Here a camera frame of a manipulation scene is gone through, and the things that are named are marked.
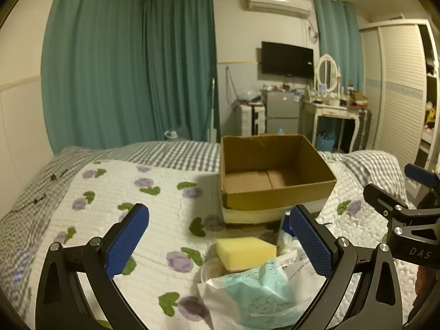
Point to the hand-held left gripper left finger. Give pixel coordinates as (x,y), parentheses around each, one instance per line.
(127,244)

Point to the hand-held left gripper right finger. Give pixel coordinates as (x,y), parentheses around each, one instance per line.
(311,244)

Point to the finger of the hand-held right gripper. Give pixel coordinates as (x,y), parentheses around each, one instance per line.
(421,175)
(385,201)

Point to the brown cardboard box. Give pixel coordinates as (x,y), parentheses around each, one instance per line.
(275,199)

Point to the yellow sponge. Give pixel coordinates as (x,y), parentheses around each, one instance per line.
(245,251)

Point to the white teal plastic packet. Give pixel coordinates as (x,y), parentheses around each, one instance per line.
(254,295)

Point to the white floral quilt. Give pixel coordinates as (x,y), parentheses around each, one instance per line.
(165,206)

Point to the yellow plush toy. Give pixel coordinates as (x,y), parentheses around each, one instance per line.
(430,113)

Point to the grey checked cloth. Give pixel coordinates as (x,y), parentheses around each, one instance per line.
(365,127)

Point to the blue waste basket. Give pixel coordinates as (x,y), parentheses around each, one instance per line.
(326,142)

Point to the white louvred wardrobe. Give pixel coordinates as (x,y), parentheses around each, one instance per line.
(398,89)

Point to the small dark hair clip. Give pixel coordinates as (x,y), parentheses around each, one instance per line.
(55,176)

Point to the red brown box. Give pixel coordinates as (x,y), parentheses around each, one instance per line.
(358,98)

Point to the thin dark hair band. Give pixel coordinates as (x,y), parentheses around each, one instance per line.
(32,202)

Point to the white dressing table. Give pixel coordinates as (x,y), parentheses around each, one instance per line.
(326,111)

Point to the small white floor appliance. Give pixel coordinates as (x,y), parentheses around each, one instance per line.
(172,134)

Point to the grey mini fridge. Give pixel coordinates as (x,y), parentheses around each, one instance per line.
(282,110)

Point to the white storage cabinet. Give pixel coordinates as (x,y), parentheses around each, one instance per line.
(251,120)

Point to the white oval mirror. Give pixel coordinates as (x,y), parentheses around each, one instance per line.
(326,72)

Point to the narrow green curtain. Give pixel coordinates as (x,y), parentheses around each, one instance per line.
(338,44)

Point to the clear plastic bag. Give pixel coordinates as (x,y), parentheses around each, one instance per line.
(249,95)

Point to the wide green curtain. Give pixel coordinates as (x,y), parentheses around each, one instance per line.
(96,68)

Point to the air conditioner pipe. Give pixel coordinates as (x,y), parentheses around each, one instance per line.
(312,31)

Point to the green corner curtain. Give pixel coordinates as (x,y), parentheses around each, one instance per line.
(178,65)

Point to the white air conditioner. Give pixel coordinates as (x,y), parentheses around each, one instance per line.
(278,3)

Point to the small blue photo frame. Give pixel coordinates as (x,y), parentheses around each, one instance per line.
(322,89)

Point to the black wall television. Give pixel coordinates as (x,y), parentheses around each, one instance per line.
(287,60)

